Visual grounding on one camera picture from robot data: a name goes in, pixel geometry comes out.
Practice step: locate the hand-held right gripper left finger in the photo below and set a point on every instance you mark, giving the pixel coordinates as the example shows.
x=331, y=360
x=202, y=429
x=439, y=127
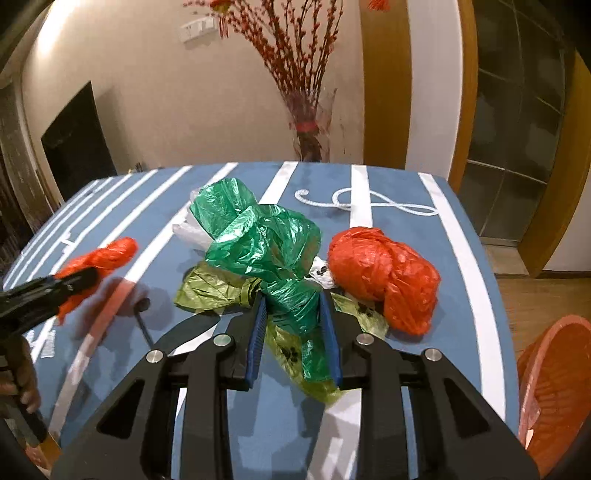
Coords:
x=257, y=341

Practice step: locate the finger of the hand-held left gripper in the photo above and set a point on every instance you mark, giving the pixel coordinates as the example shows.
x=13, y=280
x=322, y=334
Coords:
x=78, y=279

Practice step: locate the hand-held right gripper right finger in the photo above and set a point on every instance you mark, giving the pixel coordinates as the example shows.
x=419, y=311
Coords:
x=330, y=341

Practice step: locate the small red plastic bag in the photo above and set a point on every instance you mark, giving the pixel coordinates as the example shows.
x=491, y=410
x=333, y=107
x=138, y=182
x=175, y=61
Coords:
x=111, y=254

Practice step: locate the olive paw-print plastic bag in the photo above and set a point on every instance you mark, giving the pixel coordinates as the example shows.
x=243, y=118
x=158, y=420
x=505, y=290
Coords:
x=207, y=290

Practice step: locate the green plastic bag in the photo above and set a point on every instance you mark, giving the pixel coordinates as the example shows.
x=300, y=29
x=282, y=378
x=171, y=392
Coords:
x=258, y=240

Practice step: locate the orange wastebasket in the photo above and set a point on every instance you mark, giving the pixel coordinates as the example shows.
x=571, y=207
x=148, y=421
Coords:
x=558, y=378

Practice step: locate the person's left hand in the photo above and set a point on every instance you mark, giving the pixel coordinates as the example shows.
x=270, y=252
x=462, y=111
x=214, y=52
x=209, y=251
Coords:
x=27, y=383

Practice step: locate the white dotted plastic bag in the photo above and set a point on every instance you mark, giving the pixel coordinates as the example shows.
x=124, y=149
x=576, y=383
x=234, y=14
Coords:
x=320, y=273

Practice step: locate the knotted red plastic bag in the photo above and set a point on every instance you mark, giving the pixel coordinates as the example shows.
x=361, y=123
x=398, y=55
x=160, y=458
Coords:
x=383, y=272

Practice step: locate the small white plastic bag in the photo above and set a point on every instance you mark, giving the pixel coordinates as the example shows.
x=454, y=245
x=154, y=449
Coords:
x=189, y=235

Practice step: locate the black television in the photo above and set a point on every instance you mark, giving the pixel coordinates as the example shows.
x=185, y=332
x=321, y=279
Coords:
x=78, y=147

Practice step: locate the blue white-striped tablecloth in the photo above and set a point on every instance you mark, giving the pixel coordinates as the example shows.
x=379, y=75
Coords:
x=415, y=221

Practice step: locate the glass vase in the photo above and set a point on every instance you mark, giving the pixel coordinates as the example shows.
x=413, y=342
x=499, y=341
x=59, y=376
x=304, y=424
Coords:
x=307, y=138

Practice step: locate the red berry branches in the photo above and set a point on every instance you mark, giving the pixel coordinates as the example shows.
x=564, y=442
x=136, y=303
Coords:
x=295, y=55

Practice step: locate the glass panel door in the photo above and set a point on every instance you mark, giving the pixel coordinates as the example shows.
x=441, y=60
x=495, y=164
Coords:
x=517, y=115

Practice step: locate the small red branch ornament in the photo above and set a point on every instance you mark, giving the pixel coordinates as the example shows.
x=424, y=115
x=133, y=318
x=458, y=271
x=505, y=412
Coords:
x=222, y=5

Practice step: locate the red hanging tassel ornament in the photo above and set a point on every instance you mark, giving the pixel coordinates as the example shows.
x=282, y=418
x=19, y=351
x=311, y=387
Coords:
x=378, y=4

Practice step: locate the wooden wall trim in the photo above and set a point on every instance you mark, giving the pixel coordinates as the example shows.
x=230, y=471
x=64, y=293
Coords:
x=385, y=83

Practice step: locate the white wall socket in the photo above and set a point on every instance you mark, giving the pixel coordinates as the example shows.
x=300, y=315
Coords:
x=190, y=32

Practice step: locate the wooden door frame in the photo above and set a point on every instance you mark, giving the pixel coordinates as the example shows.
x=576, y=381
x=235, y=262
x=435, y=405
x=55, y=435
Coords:
x=464, y=92

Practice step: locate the white wall switch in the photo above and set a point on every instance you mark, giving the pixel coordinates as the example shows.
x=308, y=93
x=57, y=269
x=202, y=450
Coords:
x=207, y=26

